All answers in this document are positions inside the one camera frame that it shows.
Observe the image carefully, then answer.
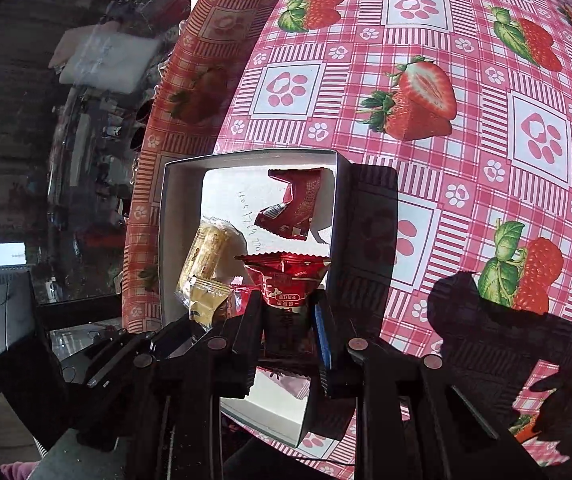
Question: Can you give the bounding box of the red candy snack packet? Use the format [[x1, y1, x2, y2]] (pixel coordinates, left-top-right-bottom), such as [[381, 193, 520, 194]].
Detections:
[[236, 252, 330, 312]]

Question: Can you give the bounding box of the small red snack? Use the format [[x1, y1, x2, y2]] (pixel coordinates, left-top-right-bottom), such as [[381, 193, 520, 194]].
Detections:
[[254, 168, 323, 240]]

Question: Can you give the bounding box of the gold brown snack packet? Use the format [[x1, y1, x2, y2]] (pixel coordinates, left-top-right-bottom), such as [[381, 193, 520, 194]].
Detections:
[[190, 276, 233, 330]]

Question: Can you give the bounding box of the long red snack packet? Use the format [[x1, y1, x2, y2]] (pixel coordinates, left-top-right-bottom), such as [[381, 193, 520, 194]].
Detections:
[[226, 284, 259, 318]]

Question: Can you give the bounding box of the yellow snack packet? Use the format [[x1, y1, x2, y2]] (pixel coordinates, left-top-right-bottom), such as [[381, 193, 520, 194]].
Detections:
[[175, 217, 247, 306]]

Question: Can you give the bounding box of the white cardboard box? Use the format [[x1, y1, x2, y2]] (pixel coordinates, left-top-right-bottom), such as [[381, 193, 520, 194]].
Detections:
[[158, 148, 352, 448]]

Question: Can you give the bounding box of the pink strawberry checkered tablecloth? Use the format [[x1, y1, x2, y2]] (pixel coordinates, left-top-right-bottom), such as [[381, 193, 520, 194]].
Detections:
[[122, 0, 572, 479]]

